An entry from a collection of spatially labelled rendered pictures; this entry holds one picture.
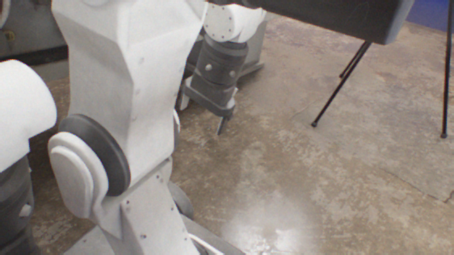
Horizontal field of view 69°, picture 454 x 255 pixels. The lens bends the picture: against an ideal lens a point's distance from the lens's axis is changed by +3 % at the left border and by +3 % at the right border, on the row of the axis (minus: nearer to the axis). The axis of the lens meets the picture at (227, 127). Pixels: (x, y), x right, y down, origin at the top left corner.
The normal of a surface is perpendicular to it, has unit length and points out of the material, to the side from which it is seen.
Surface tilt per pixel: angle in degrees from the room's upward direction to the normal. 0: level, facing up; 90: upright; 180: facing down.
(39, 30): 90
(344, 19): 131
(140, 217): 60
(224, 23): 90
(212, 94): 90
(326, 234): 0
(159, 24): 35
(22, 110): 71
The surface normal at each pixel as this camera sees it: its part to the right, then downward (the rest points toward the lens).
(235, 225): 0.14, -0.80
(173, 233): 0.80, -0.06
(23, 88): 0.69, -0.29
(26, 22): 0.75, 0.47
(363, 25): -0.47, 0.86
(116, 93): -0.51, 0.45
